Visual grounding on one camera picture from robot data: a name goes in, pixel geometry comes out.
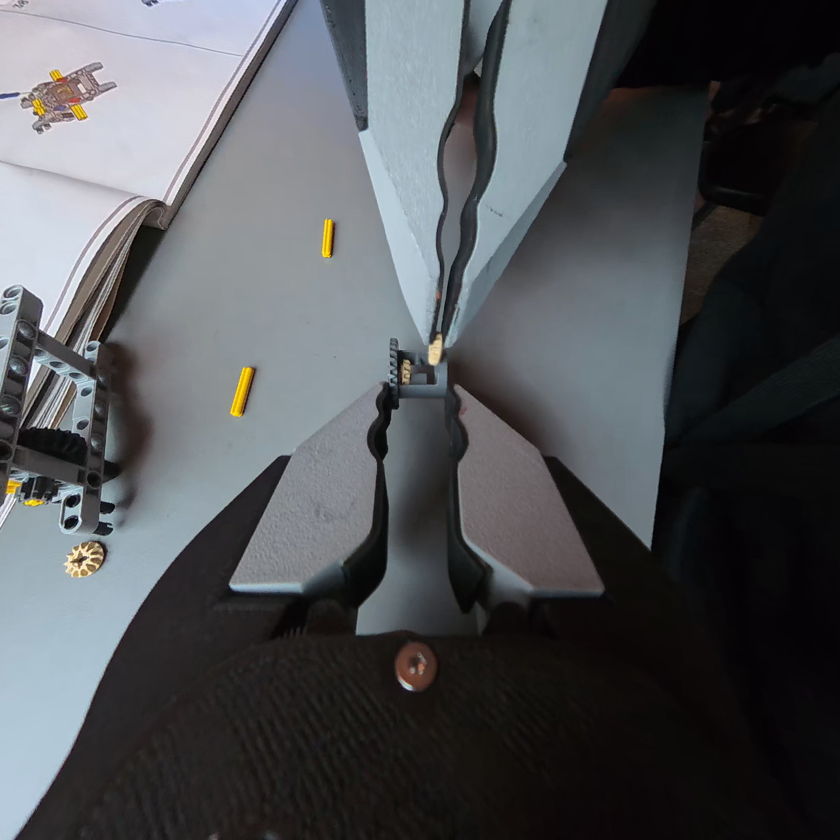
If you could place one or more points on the grey beam frame assembly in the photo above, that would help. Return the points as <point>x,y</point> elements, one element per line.
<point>65,361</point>

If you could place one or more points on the small tan bevel gear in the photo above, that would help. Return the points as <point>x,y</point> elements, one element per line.
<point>435,351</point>

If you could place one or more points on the building instruction booklet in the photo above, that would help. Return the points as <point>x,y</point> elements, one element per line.
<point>98,164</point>

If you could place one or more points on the yellow toy axle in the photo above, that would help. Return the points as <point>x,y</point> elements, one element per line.
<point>328,237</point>
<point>242,392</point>

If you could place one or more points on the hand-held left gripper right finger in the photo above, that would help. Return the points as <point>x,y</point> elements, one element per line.
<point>525,518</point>

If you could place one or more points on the grey toy differential gear assembly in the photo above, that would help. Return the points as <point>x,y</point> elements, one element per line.
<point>420,392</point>

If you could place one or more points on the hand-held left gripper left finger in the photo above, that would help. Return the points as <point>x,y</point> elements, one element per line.
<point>308,512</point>

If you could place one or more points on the large tan bevel gear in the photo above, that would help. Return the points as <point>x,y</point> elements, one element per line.
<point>95,564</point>

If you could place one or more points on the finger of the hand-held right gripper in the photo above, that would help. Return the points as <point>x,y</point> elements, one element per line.
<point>407,131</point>
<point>531,131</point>

